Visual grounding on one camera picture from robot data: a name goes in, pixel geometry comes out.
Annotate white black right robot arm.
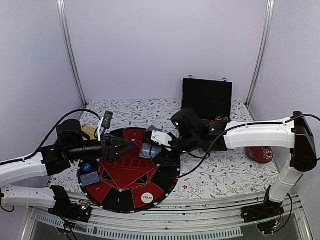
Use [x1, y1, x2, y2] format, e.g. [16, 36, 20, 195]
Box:
[150, 108, 319, 218]

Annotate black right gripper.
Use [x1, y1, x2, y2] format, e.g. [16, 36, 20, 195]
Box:
[149, 133, 200, 168]

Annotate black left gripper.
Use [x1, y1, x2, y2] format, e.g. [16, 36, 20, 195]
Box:
[67, 134, 136, 162]

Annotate black poker chip case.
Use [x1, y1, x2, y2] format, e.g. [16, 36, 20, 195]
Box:
[181, 78, 233, 120]

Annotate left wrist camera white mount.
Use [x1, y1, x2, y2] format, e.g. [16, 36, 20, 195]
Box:
[94, 110, 114, 142]

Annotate right aluminium corner post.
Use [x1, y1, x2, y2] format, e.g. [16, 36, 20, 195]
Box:
[245, 0, 275, 108]

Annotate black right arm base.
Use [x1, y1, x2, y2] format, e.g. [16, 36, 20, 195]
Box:
[240, 202, 285, 223]

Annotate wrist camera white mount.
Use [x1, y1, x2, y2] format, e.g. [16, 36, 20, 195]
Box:
[151, 130, 173, 147]
[94, 110, 114, 142]

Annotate left aluminium corner post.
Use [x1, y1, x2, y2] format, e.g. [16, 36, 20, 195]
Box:
[56, 0, 87, 107]

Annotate white dealer button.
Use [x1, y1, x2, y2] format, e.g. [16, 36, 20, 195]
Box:
[141, 192, 154, 204]

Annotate round red black poker mat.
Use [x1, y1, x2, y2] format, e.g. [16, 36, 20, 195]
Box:
[77, 127, 181, 214]

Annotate red floral round tin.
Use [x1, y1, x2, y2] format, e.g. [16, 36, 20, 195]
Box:
[245, 147, 274, 164]

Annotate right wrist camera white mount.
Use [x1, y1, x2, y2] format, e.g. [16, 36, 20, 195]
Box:
[151, 130, 173, 147]

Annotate blue checkered card deck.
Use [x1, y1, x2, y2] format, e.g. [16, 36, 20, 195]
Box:
[139, 143, 162, 159]

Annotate woven bamboo fan mat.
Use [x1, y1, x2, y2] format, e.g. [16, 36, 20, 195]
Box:
[81, 124, 96, 140]

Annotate blue small blind button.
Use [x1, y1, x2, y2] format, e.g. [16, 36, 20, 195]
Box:
[81, 162, 92, 172]

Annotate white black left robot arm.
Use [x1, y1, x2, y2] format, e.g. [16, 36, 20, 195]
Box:
[0, 114, 135, 217]

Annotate single blue playing card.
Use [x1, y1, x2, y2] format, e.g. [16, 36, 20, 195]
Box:
[144, 125, 161, 133]

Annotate aluminium corner post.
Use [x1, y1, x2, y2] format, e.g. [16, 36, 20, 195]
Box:
[56, 0, 87, 107]
[245, 0, 275, 108]

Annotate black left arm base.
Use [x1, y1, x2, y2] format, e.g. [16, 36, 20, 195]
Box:
[48, 199, 92, 223]

